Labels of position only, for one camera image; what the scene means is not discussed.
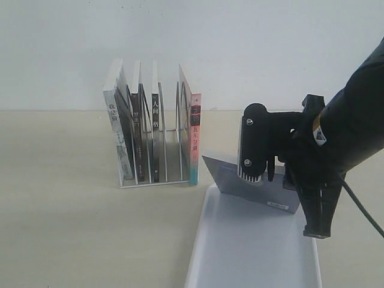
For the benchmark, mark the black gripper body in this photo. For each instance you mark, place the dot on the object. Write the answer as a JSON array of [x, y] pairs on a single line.
[[291, 140]]

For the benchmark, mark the dark blue book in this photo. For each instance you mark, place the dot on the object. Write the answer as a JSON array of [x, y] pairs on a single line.
[[224, 172]]

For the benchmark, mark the black book white title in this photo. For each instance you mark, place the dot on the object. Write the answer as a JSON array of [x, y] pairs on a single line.
[[156, 108]]

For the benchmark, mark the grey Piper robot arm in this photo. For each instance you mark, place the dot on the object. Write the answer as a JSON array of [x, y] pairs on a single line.
[[329, 143]]

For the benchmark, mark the pink and teal book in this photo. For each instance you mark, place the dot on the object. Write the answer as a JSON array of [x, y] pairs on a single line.
[[190, 117]]

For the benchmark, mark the dark brown book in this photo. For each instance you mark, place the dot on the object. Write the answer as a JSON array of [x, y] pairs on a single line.
[[136, 110]]

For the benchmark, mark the grey white leaning book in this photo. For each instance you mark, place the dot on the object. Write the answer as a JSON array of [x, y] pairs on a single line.
[[115, 97]]

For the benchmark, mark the white plastic tray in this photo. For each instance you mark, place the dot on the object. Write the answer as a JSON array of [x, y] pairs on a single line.
[[245, 244]]

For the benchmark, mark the white wire book rack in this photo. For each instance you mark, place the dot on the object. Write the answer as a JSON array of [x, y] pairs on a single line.
[[172, 169]]

